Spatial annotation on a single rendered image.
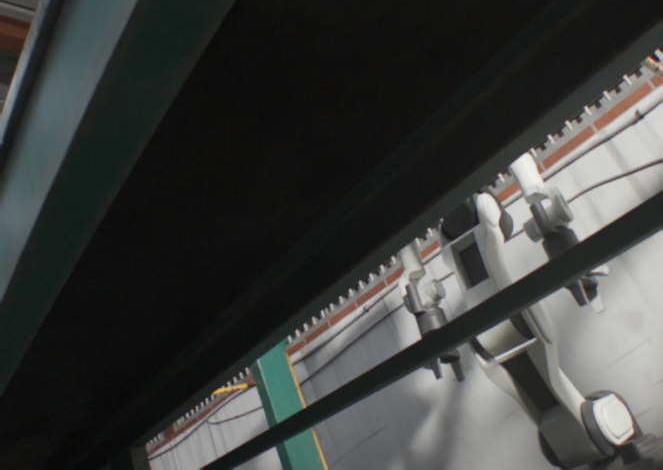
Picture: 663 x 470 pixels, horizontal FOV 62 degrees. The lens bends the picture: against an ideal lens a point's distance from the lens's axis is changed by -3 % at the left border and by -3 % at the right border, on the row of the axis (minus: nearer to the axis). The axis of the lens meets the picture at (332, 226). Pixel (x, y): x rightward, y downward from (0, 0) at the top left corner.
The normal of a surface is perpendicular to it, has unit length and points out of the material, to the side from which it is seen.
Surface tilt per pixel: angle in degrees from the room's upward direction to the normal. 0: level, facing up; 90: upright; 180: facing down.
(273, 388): 90
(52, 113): 90
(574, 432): 106
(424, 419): 90
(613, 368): 90
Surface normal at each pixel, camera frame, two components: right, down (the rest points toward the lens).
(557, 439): -0.53, 0.15
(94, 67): -0.73, -0.01
